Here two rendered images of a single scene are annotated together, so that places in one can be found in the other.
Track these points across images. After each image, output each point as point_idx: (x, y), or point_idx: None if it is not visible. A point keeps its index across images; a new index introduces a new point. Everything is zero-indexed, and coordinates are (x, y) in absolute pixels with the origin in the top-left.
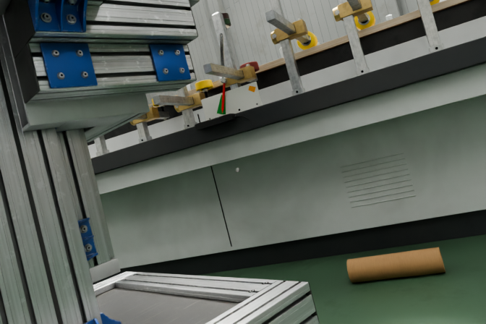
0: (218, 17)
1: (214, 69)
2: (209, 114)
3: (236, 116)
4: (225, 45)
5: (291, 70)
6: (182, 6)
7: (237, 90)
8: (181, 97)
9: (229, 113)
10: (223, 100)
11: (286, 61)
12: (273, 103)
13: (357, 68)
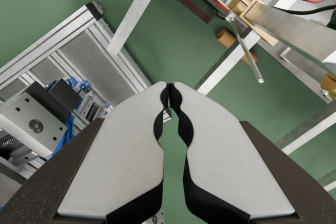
0: (323, 68)
1: None
2: None
3: (215, 17)
4: (276, 38)
5: (298, 67)
6: None
7: (239, 19)
8: None
9: (207, 23)
10: (215, 2)
11: (305, 72)
12: (256, 43)
13: (327, 95)
